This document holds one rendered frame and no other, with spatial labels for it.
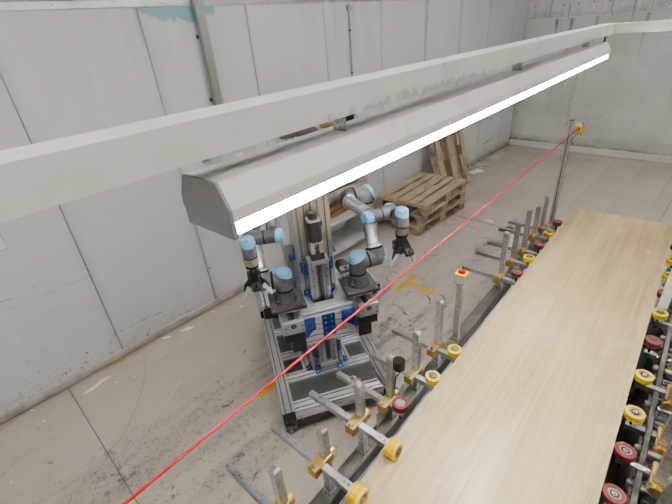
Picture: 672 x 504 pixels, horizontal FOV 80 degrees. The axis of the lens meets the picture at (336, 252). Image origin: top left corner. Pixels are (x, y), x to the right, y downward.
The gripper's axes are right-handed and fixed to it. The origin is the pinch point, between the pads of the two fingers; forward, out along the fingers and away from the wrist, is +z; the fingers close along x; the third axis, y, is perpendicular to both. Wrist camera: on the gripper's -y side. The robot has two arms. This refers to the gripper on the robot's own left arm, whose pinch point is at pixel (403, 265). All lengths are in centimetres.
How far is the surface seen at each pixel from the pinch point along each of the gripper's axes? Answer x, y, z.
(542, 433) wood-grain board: -25, -93, 42
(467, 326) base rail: -49, 1, 62
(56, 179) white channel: 101, -138, -112
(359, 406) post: 50, -63, 27
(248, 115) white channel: 81, -125, -113
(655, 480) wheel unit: -52, -124, 44
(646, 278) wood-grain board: -172, -19, 42
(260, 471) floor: 106, -7, 132
